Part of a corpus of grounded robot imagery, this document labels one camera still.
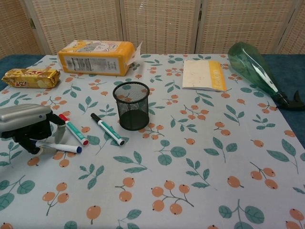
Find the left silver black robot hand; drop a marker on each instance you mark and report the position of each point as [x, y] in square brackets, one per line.
[23, 117]

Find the blue capped pen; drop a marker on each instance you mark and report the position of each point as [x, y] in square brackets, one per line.
[64, 147]

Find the red cap marker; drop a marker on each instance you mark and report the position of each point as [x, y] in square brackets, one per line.
[75, 131]

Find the black cap marker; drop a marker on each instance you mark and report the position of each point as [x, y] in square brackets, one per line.
[108, 130]

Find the black pen cup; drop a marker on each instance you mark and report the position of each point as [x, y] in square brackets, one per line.
[133, 119]

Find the gold biscuit pack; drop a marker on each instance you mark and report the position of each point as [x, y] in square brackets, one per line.
[28, 78]

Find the yellow cat tissue pack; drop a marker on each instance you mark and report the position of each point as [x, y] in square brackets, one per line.
[95, 62]

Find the woven folding screen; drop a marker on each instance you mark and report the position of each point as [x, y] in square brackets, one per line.
[155, 23]

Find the floral leaf tablecloth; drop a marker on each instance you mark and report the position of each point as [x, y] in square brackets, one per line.
[190, 155]

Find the white yellow notebook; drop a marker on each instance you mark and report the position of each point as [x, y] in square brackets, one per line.
[200, 75]

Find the green spray bottle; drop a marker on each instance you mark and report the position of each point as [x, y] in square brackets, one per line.
[250, 64]

